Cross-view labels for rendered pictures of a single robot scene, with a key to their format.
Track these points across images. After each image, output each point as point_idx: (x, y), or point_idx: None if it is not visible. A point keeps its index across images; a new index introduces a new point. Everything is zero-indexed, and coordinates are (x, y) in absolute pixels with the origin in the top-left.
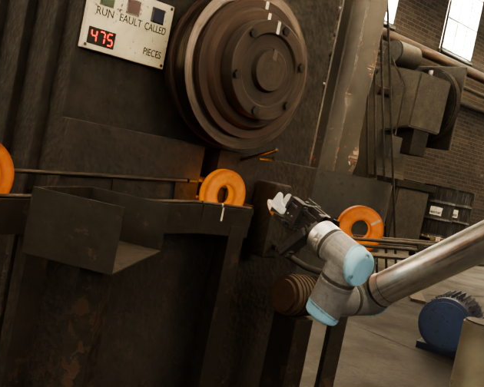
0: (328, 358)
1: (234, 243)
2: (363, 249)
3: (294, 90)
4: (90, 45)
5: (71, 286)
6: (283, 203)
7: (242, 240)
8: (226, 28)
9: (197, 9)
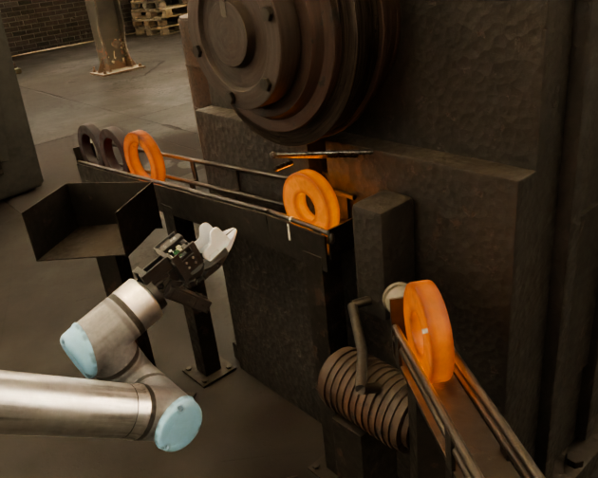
0: None
1: (312, 275)
2: (70, 332)
3: (271, 56)
4: None
5: (238, 265)
6: (197, 239)
7: (322, 274)
8: None
9: None
